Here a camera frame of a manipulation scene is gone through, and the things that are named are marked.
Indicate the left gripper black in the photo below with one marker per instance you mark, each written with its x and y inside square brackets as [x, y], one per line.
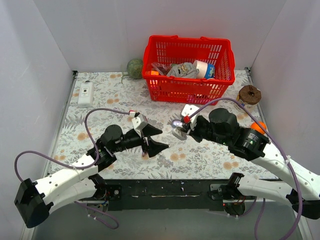
[145, 139]

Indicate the white earbud charging case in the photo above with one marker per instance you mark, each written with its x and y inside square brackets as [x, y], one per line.
[179, 134]

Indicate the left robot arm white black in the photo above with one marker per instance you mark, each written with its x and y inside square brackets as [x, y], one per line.
[36, 200]

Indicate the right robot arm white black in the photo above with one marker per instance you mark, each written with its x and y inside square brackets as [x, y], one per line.
[296, 187]

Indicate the purple earbud charging case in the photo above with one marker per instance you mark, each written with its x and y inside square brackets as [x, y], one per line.
[176, 123]

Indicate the orange fruit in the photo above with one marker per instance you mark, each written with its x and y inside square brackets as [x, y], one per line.
[260, 127]

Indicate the brown lidded jar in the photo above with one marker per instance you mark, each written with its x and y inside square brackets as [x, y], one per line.
[249, 96]

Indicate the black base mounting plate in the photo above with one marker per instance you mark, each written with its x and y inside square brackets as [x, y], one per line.
[166, 194]

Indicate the blue white paper roll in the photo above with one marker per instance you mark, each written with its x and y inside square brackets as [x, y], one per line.
[204, 70]

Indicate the red plastic shopping basket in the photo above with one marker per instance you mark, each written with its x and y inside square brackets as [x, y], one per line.
[171, 50]

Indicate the small orange item in basket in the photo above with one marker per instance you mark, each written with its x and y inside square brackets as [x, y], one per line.
[152, 73]

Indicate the grey printed snack pouch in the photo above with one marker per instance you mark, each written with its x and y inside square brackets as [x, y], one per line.
[183, 70]

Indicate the dark red snack packet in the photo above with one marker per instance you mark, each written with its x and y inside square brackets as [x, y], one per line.
[161, 68]

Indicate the green round melon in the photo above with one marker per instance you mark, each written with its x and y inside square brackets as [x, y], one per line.
[134, 68]

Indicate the white rectangular device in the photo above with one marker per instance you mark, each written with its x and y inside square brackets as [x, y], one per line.
[86, 95]

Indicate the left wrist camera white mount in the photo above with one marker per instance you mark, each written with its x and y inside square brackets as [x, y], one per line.
[139, 121]

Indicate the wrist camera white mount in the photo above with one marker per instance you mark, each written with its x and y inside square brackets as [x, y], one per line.
[139, 121]
[187, 111]

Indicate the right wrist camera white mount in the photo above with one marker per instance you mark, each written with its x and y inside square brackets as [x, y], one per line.
[187, 111]

